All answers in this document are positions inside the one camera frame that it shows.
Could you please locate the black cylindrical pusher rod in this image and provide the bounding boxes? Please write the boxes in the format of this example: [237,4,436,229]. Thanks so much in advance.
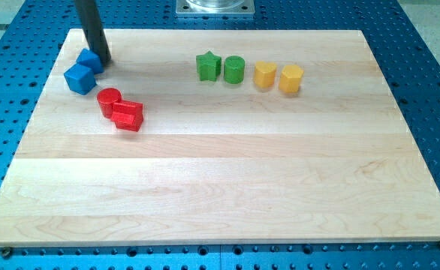
[74,0,111,65]

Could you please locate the red cylinder block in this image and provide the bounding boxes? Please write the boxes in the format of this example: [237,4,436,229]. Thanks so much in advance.
[96,88,122,119]

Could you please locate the red notched block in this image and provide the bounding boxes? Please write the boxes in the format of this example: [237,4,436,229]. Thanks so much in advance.
[110,100,143,132]

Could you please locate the green star block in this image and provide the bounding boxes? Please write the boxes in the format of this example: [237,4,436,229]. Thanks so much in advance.
[196,51,222,82]

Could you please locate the light wooden board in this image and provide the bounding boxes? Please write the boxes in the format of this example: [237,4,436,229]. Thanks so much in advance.
[0,28,440,247]

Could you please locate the blue triangle block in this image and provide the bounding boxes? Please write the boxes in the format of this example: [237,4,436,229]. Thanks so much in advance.
[76,48,104,74]

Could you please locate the blue cube block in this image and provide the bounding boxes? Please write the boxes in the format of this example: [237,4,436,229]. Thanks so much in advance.
[64,64,97,95]

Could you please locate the green cylinder block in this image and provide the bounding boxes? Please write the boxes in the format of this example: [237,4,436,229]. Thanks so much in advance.
[224,55,246,84]

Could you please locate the yellow pentagon block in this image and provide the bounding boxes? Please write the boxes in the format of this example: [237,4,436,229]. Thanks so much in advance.
[279,64,304,93]

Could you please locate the yellow heart block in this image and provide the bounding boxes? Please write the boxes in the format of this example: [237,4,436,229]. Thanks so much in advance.
[253,61,277,89]

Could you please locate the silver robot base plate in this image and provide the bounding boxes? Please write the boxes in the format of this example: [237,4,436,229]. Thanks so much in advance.
[176,0,255,16]

